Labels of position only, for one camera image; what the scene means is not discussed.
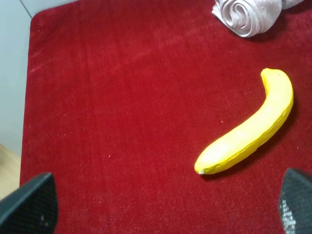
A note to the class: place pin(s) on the red velvet table cloth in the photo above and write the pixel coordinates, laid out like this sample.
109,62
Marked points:
123,95

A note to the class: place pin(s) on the yellow banana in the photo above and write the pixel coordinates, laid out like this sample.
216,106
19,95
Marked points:
243,140

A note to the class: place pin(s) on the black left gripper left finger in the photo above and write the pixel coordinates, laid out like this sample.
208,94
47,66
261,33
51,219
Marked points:
32,208

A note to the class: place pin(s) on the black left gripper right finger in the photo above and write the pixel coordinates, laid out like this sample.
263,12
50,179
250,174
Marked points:
295,202

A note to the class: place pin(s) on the rolled pink towel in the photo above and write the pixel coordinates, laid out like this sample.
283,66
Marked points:
247,18

